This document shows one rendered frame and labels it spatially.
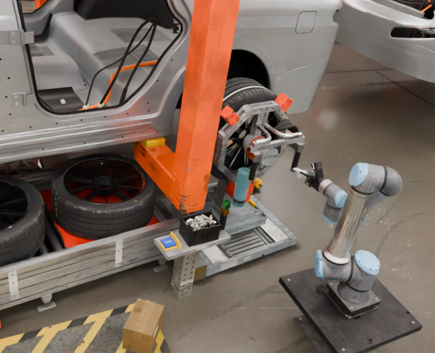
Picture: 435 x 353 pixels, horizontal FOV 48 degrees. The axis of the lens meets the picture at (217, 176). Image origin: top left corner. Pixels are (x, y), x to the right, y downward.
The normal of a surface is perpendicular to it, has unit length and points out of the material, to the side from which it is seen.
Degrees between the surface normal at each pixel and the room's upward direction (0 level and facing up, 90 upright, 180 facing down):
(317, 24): 90
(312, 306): 0
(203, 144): 90
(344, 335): 0
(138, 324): 0
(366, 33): 89
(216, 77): 90
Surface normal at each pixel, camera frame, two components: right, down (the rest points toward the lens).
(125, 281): 0.15, -0.82
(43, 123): 0.53, 0.56
